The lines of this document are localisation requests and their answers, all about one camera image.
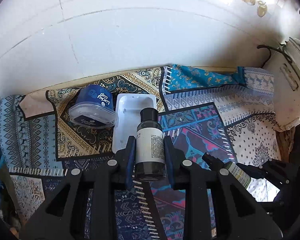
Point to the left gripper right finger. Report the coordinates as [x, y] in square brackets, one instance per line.
[174, 165]

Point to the patchwork blue table mat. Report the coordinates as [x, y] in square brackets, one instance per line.
[58, 178]

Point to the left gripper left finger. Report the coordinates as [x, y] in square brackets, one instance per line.
[126, 160]

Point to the white rice cooker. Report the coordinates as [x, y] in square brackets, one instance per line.
[284, 64]

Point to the dark bottle white label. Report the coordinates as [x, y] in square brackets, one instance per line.
[149, 155]

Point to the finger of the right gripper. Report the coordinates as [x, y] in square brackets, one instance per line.
[214, 164]
[255, 171]

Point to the small green label bottle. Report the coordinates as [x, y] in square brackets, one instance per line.
[238, 173]

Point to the blue lucky cup container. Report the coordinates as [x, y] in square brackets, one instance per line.
[93, 108]

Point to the white plastic tray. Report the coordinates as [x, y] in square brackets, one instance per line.
[128, 108]

